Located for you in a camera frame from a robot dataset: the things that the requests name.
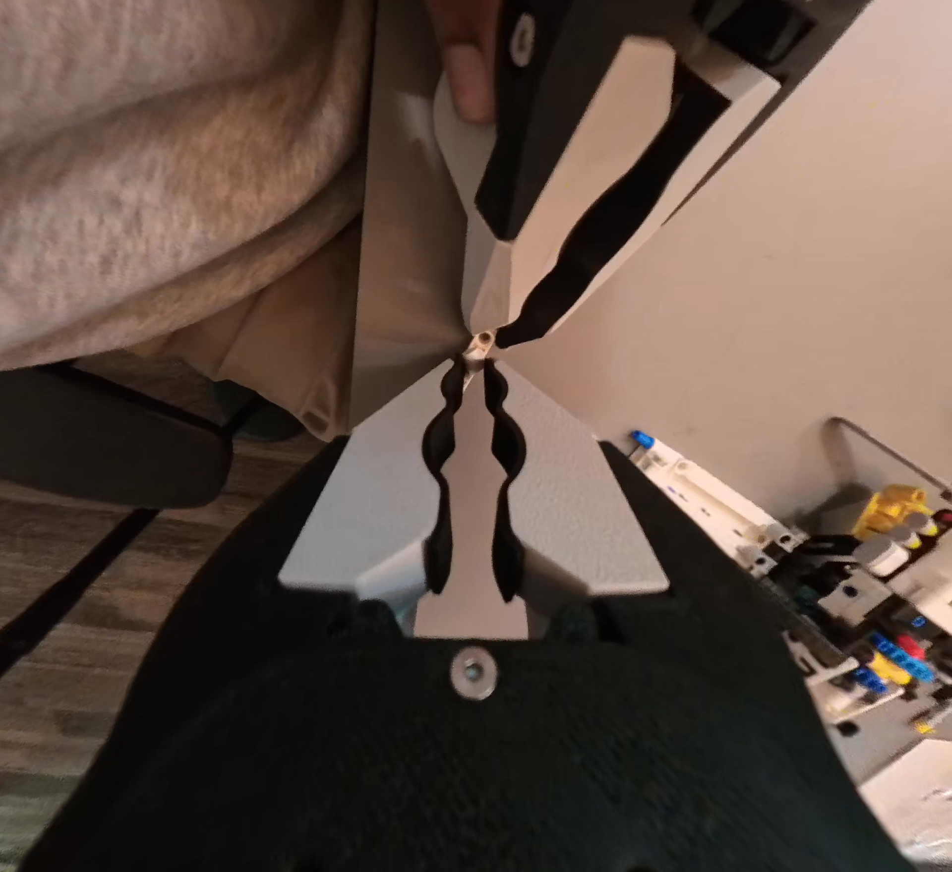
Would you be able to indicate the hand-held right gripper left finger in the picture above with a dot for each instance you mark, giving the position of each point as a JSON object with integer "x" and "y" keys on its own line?
{"x": 364, "y": 515}

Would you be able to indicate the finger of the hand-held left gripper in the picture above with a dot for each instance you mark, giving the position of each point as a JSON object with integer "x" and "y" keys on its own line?
{"x": 580, "y": 173}
{"x": 744, "y": 80}

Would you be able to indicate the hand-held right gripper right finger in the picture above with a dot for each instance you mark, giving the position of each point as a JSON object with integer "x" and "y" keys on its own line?
{"x": 580, "y": 515}

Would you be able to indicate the long white lego beam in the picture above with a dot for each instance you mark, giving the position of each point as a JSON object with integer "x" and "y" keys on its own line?
{"x": 485, "y": 339}

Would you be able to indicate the white zebra lego helicopter model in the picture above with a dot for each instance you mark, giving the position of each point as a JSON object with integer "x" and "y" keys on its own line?
{"x": 714, "y": 507}

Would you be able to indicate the person's left hand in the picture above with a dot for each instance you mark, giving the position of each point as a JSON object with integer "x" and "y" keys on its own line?
{"x": 461, "y": 9}

